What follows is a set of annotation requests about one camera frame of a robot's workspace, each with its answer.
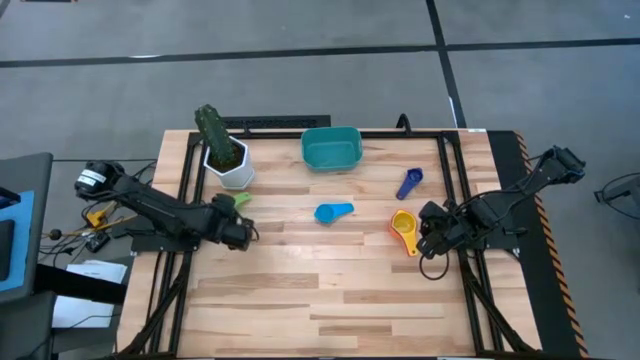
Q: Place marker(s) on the white plant pot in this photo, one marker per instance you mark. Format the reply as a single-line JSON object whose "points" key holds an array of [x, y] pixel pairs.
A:
{"points": [[235, 175]]}

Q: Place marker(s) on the yellow connector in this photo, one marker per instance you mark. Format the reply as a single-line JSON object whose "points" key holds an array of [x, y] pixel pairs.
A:
{"points": [[95, 218]]}

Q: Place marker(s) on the small dark blue measuring cup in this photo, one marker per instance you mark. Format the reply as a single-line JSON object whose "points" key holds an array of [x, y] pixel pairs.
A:
{"points": [[410, 181]]}

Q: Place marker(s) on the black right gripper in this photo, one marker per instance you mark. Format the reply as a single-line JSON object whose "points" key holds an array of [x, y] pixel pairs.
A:
{"points": [[436, 222]]}

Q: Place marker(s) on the light blue measuring cup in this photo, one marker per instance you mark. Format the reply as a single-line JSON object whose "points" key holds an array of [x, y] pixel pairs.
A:
{"points": [[327, 213]]}

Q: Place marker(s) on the black metal table frame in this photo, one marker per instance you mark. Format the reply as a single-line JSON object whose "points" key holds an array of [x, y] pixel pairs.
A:
{"points": [[270, 134]]}

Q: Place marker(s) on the teal plastic basket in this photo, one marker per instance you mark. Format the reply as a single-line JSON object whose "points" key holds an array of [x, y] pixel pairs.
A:
{"points": [[331, 147]]}

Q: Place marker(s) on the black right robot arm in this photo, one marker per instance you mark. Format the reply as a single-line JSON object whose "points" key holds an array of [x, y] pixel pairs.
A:
{"points": [[505, 205]]}

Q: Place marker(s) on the white paper sheet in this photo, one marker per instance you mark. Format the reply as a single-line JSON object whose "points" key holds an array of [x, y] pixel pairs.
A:
{"points": [[75, 310], [97, 272]]}

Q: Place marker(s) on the large orange measuring cup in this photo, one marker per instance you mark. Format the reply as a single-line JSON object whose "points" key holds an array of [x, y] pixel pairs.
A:
{"points": [[392, 229]]}

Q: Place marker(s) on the black mat with hazard stripes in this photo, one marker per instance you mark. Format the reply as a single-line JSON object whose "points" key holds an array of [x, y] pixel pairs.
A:
{"points": [[500, 150]]}

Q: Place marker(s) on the grey case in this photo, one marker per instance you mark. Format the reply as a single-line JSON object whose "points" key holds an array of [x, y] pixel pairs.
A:
{"points": [[40, 175]]}

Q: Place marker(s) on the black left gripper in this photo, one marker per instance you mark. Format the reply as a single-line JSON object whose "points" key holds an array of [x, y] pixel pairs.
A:
{"points": [[226, 207]]}

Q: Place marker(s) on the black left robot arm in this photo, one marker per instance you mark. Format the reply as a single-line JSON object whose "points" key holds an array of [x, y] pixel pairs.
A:
{"points": [[160, 212]]}

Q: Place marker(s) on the black perforated panel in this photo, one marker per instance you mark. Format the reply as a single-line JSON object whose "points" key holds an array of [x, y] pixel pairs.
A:
{"points": [[275, 121]]}

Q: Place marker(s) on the green measuring cup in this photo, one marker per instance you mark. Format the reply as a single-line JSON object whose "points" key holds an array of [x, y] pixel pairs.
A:
{"points": [[243, 198]]}

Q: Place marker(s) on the blue foam pad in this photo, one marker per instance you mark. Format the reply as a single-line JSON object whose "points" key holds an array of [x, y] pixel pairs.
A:
{"points": [[20, 240]]}

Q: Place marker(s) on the small black box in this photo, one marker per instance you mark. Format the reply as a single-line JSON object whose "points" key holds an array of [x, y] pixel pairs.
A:
{"points": [[97, 242]]}

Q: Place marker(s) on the nested rainbow measuring cups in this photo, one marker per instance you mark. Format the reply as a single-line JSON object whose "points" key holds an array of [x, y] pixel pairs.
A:
{"points": [[404, 225]]}

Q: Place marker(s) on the green cactus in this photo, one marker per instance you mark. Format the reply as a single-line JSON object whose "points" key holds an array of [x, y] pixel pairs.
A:
{"points": [[215, 135]]}

